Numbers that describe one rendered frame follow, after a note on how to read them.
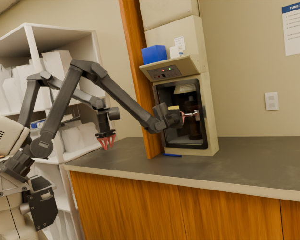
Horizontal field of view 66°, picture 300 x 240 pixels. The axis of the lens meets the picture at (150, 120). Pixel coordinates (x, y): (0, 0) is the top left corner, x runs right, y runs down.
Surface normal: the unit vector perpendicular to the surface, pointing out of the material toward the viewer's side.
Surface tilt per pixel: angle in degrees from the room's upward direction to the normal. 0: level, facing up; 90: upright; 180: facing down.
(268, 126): 90
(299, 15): 90
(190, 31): 90
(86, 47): 90
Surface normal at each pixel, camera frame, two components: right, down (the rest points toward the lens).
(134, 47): 0.80, -0.05
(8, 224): 0.62, 0.01
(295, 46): -0.57, 0.22
